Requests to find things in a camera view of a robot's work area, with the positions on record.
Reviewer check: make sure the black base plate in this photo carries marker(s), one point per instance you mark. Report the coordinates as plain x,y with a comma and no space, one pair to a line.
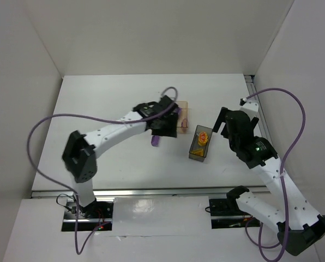
223,217
102,213

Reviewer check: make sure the right aluminium rail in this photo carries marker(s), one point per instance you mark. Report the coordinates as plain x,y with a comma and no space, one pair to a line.
263,120

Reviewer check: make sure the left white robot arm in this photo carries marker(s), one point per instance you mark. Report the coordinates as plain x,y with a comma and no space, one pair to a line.
82,150

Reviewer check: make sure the purple rounded lego brick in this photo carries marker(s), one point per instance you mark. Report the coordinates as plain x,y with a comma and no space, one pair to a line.
155,141

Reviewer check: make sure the orange translucent container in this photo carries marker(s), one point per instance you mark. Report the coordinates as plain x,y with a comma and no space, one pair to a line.
184,114

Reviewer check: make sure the yellow butterfly lego brick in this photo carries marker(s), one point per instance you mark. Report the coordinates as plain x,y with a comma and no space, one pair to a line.
202,139

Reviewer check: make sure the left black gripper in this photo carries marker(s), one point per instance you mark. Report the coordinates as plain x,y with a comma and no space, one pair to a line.
166,129

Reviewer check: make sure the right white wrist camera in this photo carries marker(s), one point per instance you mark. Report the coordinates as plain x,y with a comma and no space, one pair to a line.
249,105

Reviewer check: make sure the purple flower lego brick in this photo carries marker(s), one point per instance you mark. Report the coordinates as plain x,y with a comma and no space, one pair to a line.
184,123

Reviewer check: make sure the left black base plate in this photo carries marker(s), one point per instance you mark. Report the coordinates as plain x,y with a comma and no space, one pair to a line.
102,213

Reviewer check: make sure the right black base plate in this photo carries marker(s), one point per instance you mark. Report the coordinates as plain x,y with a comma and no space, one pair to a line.
223,217

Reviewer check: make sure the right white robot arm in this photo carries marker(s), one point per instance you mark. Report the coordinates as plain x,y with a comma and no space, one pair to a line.
297,224

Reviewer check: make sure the yellow curved lego brick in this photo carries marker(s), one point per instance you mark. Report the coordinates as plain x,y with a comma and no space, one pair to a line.
198,152

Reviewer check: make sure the dark grey translucent container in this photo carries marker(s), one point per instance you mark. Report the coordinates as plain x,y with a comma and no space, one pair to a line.
195,145

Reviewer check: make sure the front aluminium rail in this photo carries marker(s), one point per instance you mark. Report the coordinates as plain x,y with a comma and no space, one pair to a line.
150,192

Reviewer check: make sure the aluminium rail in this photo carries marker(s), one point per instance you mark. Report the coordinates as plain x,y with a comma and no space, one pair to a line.
263,120
150,192

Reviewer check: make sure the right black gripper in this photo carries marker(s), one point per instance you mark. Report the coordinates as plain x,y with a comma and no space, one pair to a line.
222,117

